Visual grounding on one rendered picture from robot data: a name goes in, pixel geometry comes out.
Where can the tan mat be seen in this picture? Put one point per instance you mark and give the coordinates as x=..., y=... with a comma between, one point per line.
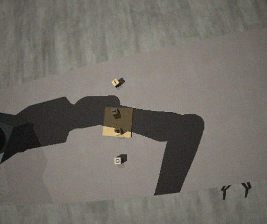
x=123, y=120

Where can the beige block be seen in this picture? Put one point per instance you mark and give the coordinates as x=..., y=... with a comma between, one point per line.
x=116, y=83
x=118, y=131
x=118, y=160
x=115, y=111

